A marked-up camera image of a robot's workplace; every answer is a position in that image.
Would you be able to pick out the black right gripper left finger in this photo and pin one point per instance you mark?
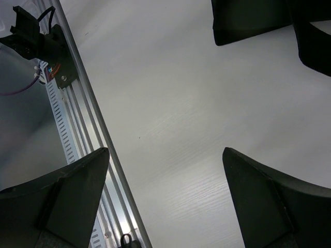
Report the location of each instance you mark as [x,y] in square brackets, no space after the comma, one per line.
[57,209]

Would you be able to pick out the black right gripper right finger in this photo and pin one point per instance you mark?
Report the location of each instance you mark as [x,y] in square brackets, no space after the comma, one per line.
[275,209]

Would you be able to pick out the black canvas bag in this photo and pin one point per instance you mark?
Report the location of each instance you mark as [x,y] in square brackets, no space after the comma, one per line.
[238,20]

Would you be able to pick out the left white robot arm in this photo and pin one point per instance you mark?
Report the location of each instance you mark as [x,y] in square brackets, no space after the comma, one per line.
[27,40]

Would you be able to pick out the aluminium front rail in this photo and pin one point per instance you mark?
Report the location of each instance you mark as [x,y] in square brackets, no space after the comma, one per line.
[117,214]

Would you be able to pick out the white slotted cable duct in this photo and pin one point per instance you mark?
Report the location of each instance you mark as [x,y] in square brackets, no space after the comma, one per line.
[70,149]

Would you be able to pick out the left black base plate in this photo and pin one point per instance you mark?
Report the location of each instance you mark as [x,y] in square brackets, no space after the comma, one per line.
[58,59]

